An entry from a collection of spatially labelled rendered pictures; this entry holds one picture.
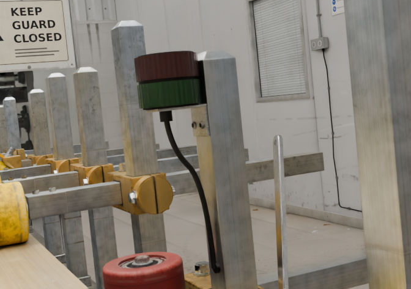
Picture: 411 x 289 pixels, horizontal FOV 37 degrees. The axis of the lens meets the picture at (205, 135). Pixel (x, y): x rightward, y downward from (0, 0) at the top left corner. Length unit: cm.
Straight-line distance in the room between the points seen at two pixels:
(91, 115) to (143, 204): 30
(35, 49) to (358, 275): 230
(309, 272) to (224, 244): 14
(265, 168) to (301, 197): 448
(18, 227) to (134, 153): 17
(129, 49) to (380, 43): 50
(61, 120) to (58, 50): 160
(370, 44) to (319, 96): 464
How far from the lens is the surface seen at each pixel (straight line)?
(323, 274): 72
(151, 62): 57
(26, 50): 287
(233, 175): 60
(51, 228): 158
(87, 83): 107
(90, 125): 106
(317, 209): 526
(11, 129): 205
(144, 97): 57
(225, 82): 60
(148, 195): 80
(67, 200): 85
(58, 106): 131
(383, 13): 38
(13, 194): 82
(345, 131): 480
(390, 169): 38
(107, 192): 86
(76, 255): 134
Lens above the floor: 106
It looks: 3 degrees down
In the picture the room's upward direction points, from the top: 6 degrees counter-clockwise
